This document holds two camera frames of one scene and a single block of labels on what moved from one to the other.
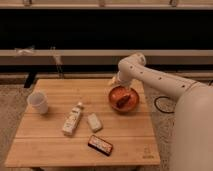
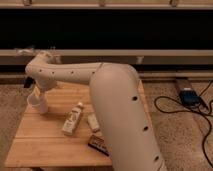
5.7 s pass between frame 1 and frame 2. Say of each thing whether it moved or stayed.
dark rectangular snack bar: stayed
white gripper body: moved
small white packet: stayed
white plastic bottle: stayed
